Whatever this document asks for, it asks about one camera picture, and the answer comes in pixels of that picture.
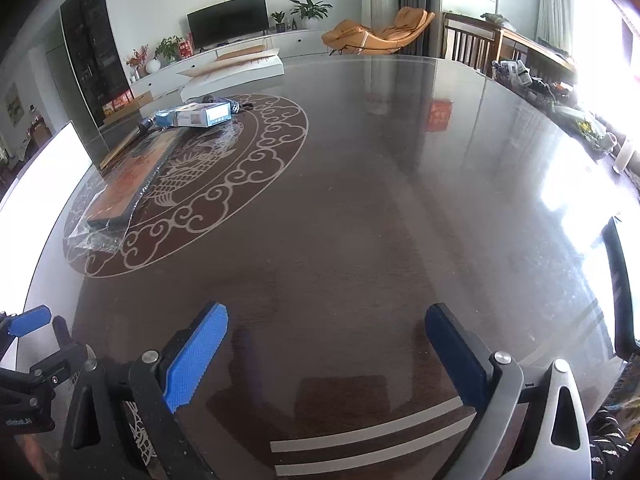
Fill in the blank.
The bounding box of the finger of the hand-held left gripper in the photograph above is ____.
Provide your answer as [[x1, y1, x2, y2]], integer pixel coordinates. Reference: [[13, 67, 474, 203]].
[[0, 305, 53, 357], [29, 316, 99, 379]]

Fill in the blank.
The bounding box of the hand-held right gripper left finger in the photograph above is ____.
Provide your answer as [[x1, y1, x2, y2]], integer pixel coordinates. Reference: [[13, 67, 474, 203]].
[[60, 302, 230, 480]]

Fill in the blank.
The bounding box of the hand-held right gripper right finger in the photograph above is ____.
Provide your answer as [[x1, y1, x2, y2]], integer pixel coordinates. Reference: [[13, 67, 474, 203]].
[[425, 302, 601, 480]]

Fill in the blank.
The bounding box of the white panel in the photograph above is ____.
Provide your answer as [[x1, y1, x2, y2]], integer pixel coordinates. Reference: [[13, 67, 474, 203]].
[[0, 120, 94, 313]]

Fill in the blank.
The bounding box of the clear bag with brown case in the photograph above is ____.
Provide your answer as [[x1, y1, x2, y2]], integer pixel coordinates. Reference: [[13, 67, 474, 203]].
[[66, 126, 175, 254]]

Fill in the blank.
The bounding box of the person's dotted black clothing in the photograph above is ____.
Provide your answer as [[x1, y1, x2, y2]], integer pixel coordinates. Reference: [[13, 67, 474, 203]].
[[586, 350, 640, 480]]

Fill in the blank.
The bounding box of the cardboard box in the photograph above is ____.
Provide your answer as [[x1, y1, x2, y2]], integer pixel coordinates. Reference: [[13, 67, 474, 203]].
[[101, 88, 154, 124]]

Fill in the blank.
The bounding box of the blue box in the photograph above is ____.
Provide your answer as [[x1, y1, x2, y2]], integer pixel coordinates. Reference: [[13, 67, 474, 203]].
[[154, 102, 234, 129]]

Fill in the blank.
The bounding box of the white cup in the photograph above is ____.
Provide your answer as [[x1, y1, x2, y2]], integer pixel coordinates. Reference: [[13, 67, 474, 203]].
[[611, 139, 634, 177]]

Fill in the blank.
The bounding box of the white vase with red flowers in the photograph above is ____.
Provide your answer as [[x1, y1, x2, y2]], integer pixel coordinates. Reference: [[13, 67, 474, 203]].
[[126, 45, 162, 81]]

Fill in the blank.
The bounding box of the dark display cabinet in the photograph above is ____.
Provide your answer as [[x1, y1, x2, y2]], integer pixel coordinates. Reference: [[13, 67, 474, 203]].
[[59, 0, 132, 128]]

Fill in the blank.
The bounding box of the white television cabinet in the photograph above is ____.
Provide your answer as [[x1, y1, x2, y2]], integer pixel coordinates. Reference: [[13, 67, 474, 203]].
[[129, 29, 331, 97]]

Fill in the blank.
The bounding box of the leafy potted plant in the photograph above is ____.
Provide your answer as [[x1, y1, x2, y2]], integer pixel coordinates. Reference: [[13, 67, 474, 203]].
[[154, 35, 185, 65]]

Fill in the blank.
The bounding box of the wooden chair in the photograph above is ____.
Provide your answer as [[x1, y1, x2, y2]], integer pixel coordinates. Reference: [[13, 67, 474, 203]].
[[442, 11, 502, 75]]

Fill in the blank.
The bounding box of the orange lounge chair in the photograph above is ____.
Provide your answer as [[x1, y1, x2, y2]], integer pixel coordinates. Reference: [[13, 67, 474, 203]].
[[322, 6, 437, 57]]

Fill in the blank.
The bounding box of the television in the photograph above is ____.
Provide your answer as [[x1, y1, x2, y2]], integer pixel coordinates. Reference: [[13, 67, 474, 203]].
[[187, 0, 269, 49]]

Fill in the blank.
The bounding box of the large potted plant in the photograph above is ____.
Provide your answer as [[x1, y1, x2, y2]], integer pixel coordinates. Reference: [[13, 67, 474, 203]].
[[290, 0, 334, 31]]

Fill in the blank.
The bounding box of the white curtain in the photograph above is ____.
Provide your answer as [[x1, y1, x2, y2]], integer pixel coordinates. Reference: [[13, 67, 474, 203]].
[[536, 0, 576, 52]]

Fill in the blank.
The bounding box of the framed wall picture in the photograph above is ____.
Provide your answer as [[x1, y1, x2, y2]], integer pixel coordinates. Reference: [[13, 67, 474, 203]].
[[4, 84, 24, 127]]

